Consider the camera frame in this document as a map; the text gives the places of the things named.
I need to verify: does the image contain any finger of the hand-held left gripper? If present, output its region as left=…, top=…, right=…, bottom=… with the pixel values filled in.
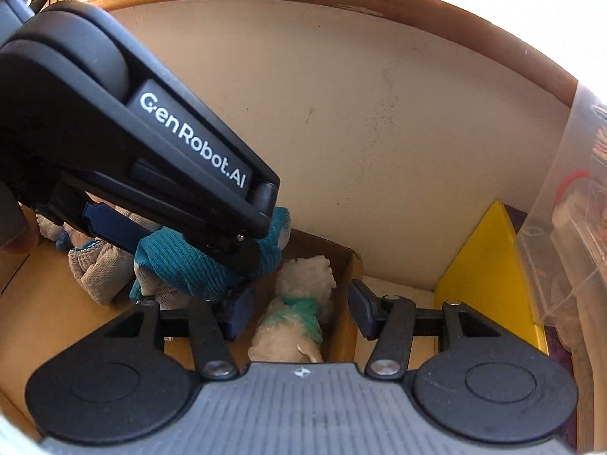
left=184, top=228, right=264, bottom=279
left=46, top=174, right=158, bottom=257

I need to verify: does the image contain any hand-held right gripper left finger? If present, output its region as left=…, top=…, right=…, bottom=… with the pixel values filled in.
left=102, top=284, right=257, bottom=380

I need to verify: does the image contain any teal and grey sock bundle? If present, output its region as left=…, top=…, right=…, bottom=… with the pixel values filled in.
left=129, top=206, right=293, bottom=311

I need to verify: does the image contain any cardboard box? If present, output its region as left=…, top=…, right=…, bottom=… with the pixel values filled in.
left=0, top=227, right=364, bottom=442

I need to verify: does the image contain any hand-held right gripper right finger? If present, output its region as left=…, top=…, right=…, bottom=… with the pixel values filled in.
left=348, top=279, right=500, bottom=380

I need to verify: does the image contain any clear plastic container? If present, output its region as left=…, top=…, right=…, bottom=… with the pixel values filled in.
left=514, top=80, right=607, bottom=329

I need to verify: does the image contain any yellow box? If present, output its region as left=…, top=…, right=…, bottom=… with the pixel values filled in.
left=433, top=200, right=551, bottom=357

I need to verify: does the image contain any white fluffy bundle green band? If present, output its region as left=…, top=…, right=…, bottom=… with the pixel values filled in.
left=247, top=255, right=338, bottom=365

